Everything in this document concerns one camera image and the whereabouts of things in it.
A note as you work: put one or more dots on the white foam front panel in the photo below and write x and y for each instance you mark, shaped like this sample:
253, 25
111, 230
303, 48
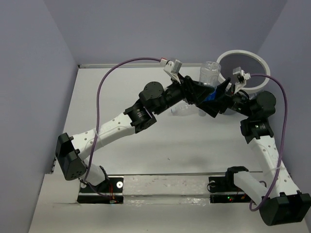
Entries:
165, 185

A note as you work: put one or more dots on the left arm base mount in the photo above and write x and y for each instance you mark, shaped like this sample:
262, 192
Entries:
108, 192

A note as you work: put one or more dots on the blue label clear bottle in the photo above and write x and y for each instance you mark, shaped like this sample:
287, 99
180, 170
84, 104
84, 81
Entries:
209, 73

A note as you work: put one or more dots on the grey round bin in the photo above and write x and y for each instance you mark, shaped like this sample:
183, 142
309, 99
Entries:
250, 63

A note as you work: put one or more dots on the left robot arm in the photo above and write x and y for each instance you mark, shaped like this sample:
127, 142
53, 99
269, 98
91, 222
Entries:
74, 153

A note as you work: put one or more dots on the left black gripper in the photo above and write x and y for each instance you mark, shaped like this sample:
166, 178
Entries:
193, 92

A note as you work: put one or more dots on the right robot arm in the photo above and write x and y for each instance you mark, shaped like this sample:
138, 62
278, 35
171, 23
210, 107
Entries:
277, 198

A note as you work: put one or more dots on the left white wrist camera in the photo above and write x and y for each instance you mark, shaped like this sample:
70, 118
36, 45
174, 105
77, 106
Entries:
172, 67

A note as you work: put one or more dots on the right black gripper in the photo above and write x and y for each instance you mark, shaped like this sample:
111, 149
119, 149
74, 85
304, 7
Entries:
223, 99

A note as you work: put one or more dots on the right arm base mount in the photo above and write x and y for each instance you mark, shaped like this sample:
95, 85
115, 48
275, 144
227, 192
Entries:
221, 192

